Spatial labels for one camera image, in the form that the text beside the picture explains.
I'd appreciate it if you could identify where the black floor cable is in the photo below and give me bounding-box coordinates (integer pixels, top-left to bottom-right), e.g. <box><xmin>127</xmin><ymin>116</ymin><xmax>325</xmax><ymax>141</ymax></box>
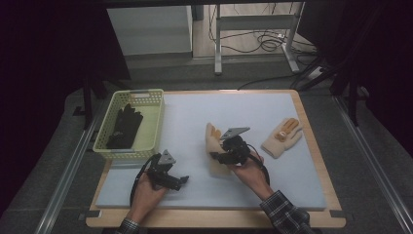
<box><xmin>238</xmin><ymin>73</ymin><xmax>303</xmax><ymax>91</ymax></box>

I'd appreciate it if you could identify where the dark curtain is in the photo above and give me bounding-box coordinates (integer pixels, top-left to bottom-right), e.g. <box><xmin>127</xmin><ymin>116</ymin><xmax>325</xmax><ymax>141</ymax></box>
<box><xmin>297</xmin><ymin>0</ymin><xmax>413</xmax><ymax>161</ymax></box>
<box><xmin>0</xmin><ymin>0</ymin><xmax>131</xmax><ymax>217</ymax></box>

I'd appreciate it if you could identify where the white cabinet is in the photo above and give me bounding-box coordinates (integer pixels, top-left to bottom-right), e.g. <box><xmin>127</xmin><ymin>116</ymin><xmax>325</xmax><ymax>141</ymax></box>
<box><xmin>106</xmin><ymin>5</ymin><xmax>194</xmax><ymax>57</ymax></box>

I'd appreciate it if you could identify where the white power strip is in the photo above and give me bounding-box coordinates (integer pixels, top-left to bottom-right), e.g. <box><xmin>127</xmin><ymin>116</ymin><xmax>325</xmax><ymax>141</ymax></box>
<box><xmin>307</xmin><ymin>65</ymin><xmax>324</xmax><ymax>81</ymax></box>

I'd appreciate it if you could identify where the pale green plastic basket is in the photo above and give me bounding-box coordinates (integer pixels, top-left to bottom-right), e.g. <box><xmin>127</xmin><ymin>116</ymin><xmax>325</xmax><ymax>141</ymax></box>
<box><xmin>92</xmin><ymin>88</ymin><xmax>166</xmax><ymax>161</ymax></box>

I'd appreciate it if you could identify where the hand-held gripper black cable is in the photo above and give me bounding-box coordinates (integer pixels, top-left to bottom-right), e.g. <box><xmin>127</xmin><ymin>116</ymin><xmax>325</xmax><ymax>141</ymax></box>
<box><xmin>245</xmin><ymin>142</ymin><xmax>272</xmax><ymax>187</ymax></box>
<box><xmin>130</xmin><ymin>153</ymin><xmax>162</xmax><ymax>208</ymax></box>

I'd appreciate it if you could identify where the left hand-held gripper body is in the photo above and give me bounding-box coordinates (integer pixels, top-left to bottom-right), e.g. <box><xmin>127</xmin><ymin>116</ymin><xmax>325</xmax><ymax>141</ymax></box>
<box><xmin>146</xmin><ymin>149</ymin><xmax>180</xmax><ymax>191</ymax></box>

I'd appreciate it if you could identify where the right hand-held gripper black cable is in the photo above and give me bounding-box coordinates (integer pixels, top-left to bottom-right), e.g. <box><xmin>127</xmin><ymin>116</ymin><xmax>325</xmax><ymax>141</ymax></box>
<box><xmin>245</xmin><ymin>142</ymin><xmax>272</xmax><ymax>187</ymax></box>

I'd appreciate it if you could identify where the person's right hand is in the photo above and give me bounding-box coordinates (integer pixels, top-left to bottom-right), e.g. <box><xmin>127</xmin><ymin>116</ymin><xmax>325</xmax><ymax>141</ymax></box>
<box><xmin>228</xmin><ymin>152</ymin><xmax>276</xmax><ymax>201</ymax></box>

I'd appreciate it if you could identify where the beige fluffy glove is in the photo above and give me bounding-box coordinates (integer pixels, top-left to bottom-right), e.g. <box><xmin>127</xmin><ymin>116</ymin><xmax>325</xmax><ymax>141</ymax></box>
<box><xmin>205</xmin><ymin>122</ymin><xmax>234</xmax><ymax>178</ymax></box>
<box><xmin>260</xmin><ymin>117</ymin><xmax>304</xmax><ymax>154</ymax></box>

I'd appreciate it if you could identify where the left hand-held gripper black cable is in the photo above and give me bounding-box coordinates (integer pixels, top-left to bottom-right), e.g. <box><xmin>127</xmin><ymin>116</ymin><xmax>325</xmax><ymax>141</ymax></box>
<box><xmin>130</xmin><ymin>153</ymin><xmax>162</xmax><ymax>208</ymax></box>

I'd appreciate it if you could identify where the aluminium rail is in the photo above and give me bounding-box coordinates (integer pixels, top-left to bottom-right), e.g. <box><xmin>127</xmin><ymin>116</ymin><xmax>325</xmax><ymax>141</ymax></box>
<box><xmin>33</xmin><ymin>99</ymin><xmax>109</xmax><ymax>234</ymax></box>
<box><xmin>333</xmin><ymin>96</ymin><xmax>413</xmax><ymax>234</ymax></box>

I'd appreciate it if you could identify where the white metal desk frame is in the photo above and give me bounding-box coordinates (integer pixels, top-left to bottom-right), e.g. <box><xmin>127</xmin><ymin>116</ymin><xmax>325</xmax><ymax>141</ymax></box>
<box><xmin>213</xmin><ymin>2</ymin><xmax>306</xmax><ymax>76</ymax></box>

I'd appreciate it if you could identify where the person's left hand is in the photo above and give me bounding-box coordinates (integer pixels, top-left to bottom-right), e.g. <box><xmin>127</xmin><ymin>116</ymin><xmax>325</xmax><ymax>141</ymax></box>
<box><xmin>128</xmin><ymin>179</ymin><xmax>169</xmax><ymax>224</ymax></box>

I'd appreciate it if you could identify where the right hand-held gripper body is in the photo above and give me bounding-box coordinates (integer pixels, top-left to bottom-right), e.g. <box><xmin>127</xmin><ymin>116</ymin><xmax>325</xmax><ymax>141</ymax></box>
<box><xmin>219</xmin><ymin>126</ymin><xmax>251</xmax><ymax>166</ymax></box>

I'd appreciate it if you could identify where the tangle of black floor cables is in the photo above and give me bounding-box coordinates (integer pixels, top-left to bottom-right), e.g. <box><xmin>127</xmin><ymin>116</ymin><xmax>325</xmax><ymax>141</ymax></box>
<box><xmin>207</xmin><ymin>3</ymin><xmax>319</xmax><ymax>56</ymax></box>

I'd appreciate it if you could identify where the white foam mat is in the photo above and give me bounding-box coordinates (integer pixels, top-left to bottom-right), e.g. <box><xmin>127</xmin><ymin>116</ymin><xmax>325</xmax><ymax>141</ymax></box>
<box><xmin>95</xmin><ymin>93</ymin><xmax>327</xmax><ymax>212</ymax></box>

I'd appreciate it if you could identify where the black metal stand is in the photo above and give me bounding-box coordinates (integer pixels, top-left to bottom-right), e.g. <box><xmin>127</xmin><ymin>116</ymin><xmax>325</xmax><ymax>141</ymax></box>
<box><xmin>80</xmin><ymin>75</ymin><xmax>131</xmax><ymax>131</ymax></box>
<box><xmin>289</xmin><ymin>55</ymin><xmax>362</xmax><ymax>128</ymax></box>

